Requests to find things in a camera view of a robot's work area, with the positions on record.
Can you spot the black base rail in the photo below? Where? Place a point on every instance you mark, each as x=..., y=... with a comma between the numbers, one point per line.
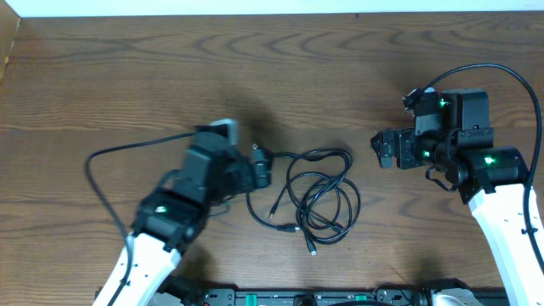
x=177, y=291

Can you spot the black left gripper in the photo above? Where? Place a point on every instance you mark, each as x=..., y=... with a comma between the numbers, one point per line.
x=260, y=168

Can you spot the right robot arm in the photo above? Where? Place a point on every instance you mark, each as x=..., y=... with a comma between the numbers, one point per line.
x=452, y=135

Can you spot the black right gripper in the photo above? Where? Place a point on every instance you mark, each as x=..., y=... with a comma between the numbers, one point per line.
x=399, y=149

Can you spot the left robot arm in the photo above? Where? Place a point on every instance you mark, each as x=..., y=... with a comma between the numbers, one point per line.
x=169, y=219

